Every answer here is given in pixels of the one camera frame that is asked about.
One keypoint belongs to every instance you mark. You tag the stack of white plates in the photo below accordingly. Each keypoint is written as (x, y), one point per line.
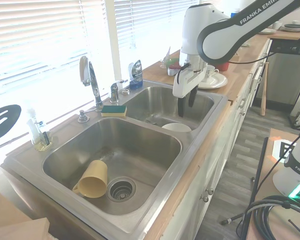
(293, 27)

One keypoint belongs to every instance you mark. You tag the green bowl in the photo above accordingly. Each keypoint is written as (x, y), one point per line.
(173, 60)

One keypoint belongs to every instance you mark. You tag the yellow sponge in sink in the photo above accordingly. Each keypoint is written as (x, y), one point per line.
(93, 182)

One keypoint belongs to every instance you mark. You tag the wide white window blind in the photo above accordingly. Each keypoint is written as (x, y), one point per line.
(40, 37)

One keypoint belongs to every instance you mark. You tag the chrome gooseneck faucet spout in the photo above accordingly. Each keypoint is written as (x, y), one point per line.
(93, 82)

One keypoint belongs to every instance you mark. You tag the yellow and green sponge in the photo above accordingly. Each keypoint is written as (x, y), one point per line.
(113, 111)

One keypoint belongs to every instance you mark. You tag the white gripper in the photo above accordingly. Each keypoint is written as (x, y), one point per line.
(187, 82)

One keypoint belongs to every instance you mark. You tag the yellow clear wand holder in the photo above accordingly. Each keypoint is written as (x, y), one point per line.
(43, 148)

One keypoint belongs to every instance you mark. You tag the large white dinner plate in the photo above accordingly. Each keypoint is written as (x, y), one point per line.
(218, 81)

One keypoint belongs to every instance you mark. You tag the large metal drain strainer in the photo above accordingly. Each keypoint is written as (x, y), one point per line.
(121, 189)

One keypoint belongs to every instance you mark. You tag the round metal cabinet knob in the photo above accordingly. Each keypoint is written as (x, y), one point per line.
(205, 198)
(210, 191)

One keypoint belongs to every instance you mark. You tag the red pot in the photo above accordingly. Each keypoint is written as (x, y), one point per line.
(223, 66)

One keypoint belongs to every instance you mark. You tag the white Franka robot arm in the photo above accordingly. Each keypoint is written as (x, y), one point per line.
(215, 42)

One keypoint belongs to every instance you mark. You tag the white kitchen cabinets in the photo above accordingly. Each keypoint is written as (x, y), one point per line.
(215, 175)

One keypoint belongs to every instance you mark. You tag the narrow white window blind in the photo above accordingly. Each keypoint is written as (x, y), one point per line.
(152, 25)

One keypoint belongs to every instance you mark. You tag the black and steel dishwasher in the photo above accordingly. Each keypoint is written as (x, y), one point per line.
(285, 75)

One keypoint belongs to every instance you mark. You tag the small white plate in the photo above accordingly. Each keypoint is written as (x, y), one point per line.
(267, 31)

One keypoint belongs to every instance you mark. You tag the white printed marker sheet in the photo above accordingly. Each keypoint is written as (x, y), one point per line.
(280, 150)

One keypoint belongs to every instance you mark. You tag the chrome soap dispenser pump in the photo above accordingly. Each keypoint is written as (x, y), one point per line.
(82, 117)

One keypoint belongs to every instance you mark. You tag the clear glass bottle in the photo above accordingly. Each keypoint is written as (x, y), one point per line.
(168, 53)

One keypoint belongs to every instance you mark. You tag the black slotted spatula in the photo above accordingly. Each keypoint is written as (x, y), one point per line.
(13, 111)

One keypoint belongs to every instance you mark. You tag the white patterned teacup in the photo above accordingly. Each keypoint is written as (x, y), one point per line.
(210, 73)

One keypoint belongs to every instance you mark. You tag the clear soap dispenser bottle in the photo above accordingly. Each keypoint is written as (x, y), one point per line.
(35, 130)

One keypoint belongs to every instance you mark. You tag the blue Dawn dish soap bottle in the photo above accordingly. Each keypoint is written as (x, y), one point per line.
(135, 75)

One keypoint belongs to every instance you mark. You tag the wooden baseball bat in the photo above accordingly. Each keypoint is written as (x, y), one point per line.
(263, 100)

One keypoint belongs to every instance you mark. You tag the stainless steel double sink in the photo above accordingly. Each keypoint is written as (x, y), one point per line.
(190, 155)

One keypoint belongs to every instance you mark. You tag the white ceramic bowl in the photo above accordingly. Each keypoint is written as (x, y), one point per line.
(176, 127)

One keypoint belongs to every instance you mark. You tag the red and white container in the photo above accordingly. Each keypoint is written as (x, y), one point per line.
(172, 70)

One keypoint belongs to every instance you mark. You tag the light wooden box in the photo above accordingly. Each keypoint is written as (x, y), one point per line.
(7, 215)

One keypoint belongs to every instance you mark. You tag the white mug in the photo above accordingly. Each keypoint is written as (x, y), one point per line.
(277, 25)

